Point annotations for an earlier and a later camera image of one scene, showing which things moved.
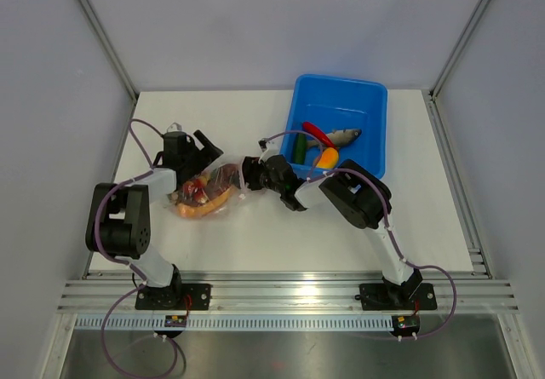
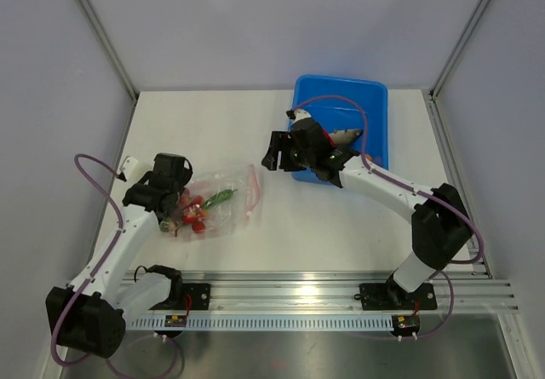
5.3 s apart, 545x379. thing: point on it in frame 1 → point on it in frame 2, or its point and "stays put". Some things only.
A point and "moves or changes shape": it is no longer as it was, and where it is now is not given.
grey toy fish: x=339 y=137 stays put
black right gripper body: x=257 y=169 → x=293 y=158
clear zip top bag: x=219 y=189 moves or changes shape
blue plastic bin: x=339 y=103 stays put
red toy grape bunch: x=194 y=190 → x=192 y=210
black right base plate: x=374 y=297 stays put
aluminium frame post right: x=430 y=95 stays put
